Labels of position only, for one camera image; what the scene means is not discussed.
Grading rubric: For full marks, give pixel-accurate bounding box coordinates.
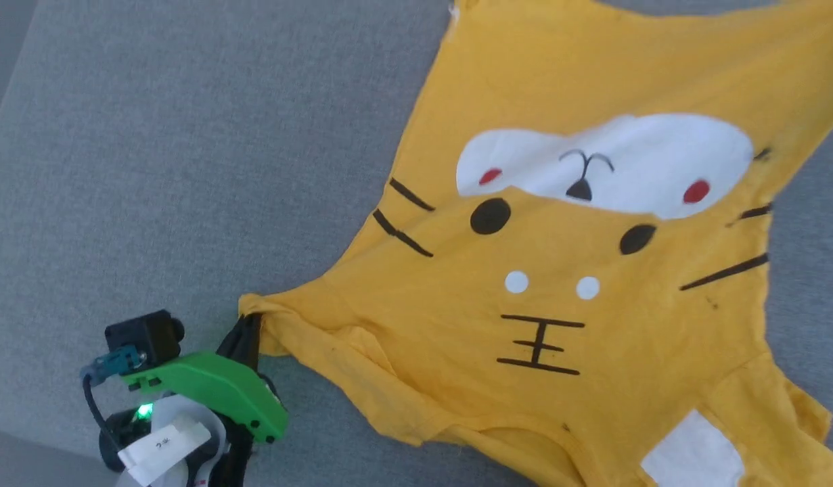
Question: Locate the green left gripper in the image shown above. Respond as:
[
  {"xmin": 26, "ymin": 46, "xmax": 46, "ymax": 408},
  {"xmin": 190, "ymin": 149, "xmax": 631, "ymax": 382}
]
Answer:
[{"xmin": 122, "ymin": 312, "xmax": 289, "ymax": 444}]

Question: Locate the black cable with teal plug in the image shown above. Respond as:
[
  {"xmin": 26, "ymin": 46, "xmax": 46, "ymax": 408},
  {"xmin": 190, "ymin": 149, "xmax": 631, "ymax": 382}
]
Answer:
[{"xmin": 80, "ymin": 346, "xmax": 144, "ymax": 437}]

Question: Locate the white paper label tag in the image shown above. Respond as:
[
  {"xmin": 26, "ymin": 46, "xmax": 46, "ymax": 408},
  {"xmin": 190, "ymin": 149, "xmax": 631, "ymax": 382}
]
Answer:
[{"xmin": 117, "ymin": 418, "xmax": 212, "ymax": 487}]

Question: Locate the yellow cat face shirt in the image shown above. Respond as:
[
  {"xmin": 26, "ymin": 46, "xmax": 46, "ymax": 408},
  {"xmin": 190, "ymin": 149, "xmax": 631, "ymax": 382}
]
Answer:
[{"xmin": 238, "ymin": 0, "xmax": 833, "ymax": 487}]

